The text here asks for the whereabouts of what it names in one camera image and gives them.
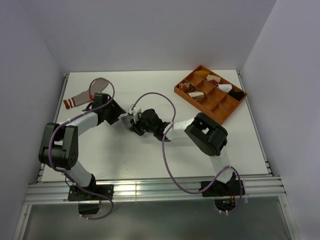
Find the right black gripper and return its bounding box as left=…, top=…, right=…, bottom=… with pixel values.
left=130, top=113, right=156, bottom=137

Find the grey sock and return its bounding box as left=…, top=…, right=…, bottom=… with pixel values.
left=121, top=114, right=132, bottom=130

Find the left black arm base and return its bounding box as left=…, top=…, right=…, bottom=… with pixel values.
left=67, top=184, right=114, bottom=220

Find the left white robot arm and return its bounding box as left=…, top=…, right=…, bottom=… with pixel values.
left=38, top=92, right=126, bottom=200

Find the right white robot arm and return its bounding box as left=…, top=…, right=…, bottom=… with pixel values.
left=127, top=108, right=236, bottom=195

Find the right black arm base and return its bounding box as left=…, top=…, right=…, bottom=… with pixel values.
left=202, top=175, right=246, bottom=212

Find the beige sock with red stripes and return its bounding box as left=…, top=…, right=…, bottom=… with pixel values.
left=62, top=77, right=109, bottom=110

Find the brown patterned rolled sock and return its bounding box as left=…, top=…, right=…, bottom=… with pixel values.
left=178, top=82, right=194, bottom=93

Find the beige brown rolled sock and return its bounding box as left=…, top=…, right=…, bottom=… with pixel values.
left=188, top=91, right=205, bottom=101

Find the orange compartment tray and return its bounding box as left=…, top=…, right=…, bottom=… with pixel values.
left=174, top=65, right=248, bottom=125

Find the yellow rolled sock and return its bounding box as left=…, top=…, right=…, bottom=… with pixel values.
left=194, top=70, right=210, bottom=79

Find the red beige rolled sock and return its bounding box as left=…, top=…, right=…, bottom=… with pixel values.
left=206, top=74, right=221, bottom=85

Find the white rolled sock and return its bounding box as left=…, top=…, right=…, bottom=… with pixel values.
left=217, top=84, right=233, bottom=93

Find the black rolled sock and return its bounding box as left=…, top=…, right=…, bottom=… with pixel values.
left=228, top=91, right=245, bottom=102

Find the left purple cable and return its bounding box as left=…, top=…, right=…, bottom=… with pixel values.
left=49, top=77, right=116, bottom=221

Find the purple cable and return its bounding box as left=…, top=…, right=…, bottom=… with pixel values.
left=131, top=92, right=243, bottom=215
left=49, top=77, right=116, bottom=221

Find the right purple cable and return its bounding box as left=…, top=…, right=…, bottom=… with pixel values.
left=131, top=92, right=243, bottom=215

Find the aluminium frame rail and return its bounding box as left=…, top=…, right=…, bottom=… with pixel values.
left=23, top=176, right=287, bottom=205

